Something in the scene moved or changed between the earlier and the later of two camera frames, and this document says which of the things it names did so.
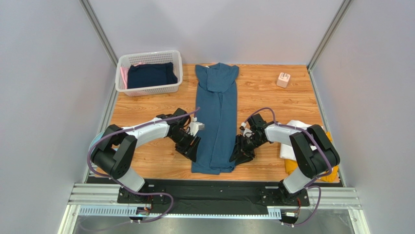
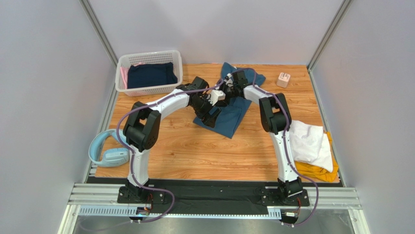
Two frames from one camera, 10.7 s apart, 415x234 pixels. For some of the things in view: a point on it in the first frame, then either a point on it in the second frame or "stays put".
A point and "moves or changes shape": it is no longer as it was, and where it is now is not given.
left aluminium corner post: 93,19 stays put
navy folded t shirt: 152,74 stays put
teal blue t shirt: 217,100 moves or changes shape
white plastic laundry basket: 173,56 stays put
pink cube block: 283,80 stays put
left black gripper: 189,150 → 208,120
